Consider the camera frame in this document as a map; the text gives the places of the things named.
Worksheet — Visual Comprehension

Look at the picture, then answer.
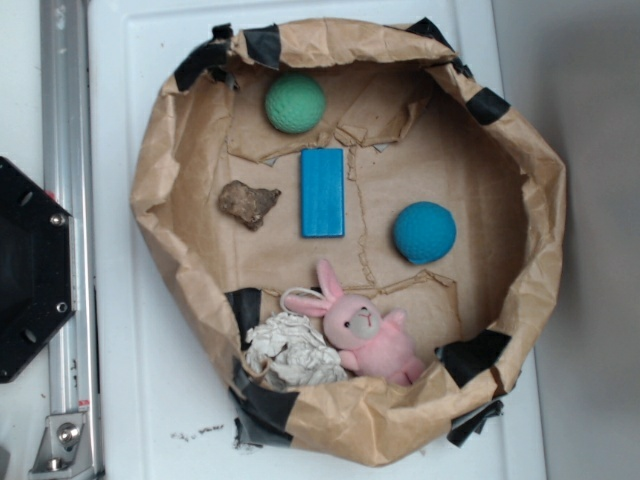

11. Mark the brown paper bag nest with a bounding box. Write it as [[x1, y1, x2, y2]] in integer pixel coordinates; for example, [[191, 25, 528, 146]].
[[131, 18, 566, 466]]

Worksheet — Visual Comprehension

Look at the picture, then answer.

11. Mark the green foam ball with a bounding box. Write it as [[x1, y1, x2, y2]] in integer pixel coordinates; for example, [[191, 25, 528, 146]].
[[264, 73, 326, 134]]

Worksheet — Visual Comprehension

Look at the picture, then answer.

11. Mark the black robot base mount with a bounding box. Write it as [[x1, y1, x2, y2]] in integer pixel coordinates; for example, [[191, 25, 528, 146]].
[[1, 157, 74, 384]]

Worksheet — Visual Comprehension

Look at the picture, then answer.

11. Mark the aluminium extrusion rail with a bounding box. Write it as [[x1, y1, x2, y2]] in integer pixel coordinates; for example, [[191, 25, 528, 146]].
[[40, 1, 105, 479]]

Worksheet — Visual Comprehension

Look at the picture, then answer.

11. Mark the white tray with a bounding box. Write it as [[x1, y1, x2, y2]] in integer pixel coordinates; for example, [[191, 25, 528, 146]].
[[88, 1, 546, 479]]

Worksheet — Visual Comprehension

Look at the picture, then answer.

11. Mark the blue foam ball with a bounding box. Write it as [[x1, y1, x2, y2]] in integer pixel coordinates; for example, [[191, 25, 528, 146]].
[[393, 202, 457, 264]]

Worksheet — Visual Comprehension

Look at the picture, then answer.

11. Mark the pink plush bunny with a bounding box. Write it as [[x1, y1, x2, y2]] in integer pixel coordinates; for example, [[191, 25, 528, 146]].
[[280, 259, 426, 386]]

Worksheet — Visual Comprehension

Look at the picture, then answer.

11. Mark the blue rectangular wooden block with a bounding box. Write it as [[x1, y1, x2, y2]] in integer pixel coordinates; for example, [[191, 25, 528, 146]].
[[300, 148, 345, 238]]

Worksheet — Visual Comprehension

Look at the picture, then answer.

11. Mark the metal corner bracket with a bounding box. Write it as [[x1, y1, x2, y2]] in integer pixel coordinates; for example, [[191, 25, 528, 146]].
[[28, 412, 95, 479]]

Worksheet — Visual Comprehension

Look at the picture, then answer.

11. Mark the brown rock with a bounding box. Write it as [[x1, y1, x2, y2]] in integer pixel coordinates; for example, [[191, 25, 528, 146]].
[[218, 180, 281, 231]]

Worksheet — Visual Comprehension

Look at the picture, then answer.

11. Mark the crumpled white paper ball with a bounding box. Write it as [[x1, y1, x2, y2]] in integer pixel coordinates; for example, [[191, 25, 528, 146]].
[[245, 312, 348, 391]]

